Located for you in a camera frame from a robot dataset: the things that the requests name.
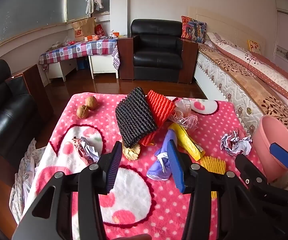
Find black leather armchair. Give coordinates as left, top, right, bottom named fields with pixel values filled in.
left=118, top=19, right=198, bottom=84

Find brown paper bag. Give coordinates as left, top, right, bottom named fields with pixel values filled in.
left=71, top=17, right=96, bottom=41

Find clear bag with orange print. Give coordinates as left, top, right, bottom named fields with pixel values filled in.
left=174, top=98, right=192, bottom=120

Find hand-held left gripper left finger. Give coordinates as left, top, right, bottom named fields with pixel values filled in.
left=12, top=141, right=123, bottom=240

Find clear wrapper with red print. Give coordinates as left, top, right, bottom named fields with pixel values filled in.
left=170, top=114, right=199, bottom=132

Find white clothes on rack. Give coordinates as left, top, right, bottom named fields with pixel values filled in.
left=85, top=0, right=104, bottom=17

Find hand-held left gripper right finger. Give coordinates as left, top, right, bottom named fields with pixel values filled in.
left=166, top=140, right=275, bottom=240

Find white floral cloth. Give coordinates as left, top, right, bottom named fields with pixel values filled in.
left=9, top=139, right=47, bottom=224

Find white desk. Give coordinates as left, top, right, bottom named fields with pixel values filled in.
left=44, top=52, right=119, bottom=82

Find window with grey blind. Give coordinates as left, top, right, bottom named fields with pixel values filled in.
left=0, top=0, right=111, bottom=48

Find black foam net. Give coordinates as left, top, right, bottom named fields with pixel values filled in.
left=115, top=87, right=157, bottom=148

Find yellow floral pillow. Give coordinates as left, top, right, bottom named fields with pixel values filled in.
left=247, top=39, right=262, bottom=54

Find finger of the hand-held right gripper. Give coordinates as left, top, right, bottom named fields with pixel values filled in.
left=269, top=142, right=288, bottom=178
left=235, top=153, right=288, bottom=198

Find bed with cream headboard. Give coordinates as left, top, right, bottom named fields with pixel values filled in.
left=188, top=6, right=288, bottom=155

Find maroon and white paper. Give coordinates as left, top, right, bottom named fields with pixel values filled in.
left=71, top=136, right=101, bottom=163

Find black leather sofa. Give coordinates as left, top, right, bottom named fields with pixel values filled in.
left=0, top=59, right=54, bottom=178

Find white and pink quilt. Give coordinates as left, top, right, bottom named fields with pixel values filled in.
left=206, top=32, right=288, bottom=112

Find red bag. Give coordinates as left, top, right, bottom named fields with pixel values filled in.
left=94, top=24, right=106, bottom=37

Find yellow plastic wrapper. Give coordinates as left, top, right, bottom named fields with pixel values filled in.
left=168, top=122, right=206, bottom=162

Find white and red paper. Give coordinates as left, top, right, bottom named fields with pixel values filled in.
left=220, top=127, right=253, bottom=155

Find brown walnut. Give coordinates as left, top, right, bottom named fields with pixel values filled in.
left=76, top=105, right=89, bottom=119
left=85, top=96, right=98, bottom=111

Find purple face mask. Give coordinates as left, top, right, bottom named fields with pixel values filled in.
left=146, top=130, right=178, bottom=180

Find yellow brush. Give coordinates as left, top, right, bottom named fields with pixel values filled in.
left=200, top=156, right=227, bottom=175

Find red foam net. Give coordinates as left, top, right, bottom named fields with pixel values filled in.
left=140, top=90, right=176, bottom=147

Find checkered cloth side table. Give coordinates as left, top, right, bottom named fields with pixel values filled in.
left=39, top=39, right=121, bottom=70

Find pink plastic bucket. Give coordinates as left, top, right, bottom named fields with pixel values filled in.
left=253, top=115, right=288, bottom=183

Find colourful printed cushion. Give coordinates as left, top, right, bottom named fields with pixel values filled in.
left=181, top=15, right=207, bottom=43

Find beige biscuit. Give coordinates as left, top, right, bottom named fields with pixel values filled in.
left=122, top=144, right=142, bottom=160

